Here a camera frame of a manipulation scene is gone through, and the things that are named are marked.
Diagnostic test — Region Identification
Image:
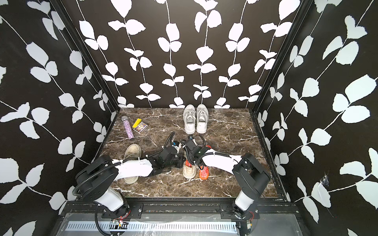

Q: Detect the beige sneaker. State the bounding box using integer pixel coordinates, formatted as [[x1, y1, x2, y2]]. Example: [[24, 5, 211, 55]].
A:
[[124, 144, 142, 184], [183, 150, 196, 180]]

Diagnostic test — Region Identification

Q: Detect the red orange insole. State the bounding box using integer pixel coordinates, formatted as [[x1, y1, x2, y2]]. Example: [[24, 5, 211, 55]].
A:
[[198, 145, 211, 180]]

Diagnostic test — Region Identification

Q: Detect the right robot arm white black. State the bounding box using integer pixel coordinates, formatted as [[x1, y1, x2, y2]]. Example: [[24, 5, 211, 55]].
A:
[[180, 136, 271, 219]]

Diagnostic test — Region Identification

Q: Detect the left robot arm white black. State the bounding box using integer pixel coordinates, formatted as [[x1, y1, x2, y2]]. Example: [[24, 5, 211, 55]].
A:
[[72, 146, 186, 212]]

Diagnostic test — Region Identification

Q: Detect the white sneaker left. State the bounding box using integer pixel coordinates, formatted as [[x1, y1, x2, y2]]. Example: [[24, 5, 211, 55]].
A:
[[183, 104, 196, 135]]

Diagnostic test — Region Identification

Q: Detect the white sneaker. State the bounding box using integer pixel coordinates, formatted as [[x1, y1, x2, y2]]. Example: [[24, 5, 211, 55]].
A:
[[196, 104, 209, 134], [183, 104, 196, 135]]

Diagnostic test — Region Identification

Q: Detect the white sneaker right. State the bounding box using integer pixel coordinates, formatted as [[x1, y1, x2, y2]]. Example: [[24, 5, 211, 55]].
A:
[[196, 104, 209, 134]]

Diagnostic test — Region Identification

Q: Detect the small purple card box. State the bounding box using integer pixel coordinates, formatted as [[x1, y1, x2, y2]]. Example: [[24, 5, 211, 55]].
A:
[[134, 122, 148, 133]]

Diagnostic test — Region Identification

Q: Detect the yellow wedge block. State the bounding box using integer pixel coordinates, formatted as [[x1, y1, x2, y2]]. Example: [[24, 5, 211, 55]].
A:
[[132, 119, 142, 128]]

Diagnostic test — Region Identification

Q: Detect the purple glitter tube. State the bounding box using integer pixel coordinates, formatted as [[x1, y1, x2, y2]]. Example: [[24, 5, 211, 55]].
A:
[[121, 116, 134, 140]]

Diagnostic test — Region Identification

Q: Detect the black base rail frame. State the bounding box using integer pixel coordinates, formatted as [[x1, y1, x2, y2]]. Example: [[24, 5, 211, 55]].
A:
[[57, 198, 301, 223]]

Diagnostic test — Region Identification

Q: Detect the white slotted cable duct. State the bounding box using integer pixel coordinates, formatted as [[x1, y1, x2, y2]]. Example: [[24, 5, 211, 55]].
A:
[[64, 221, 238, 234]]

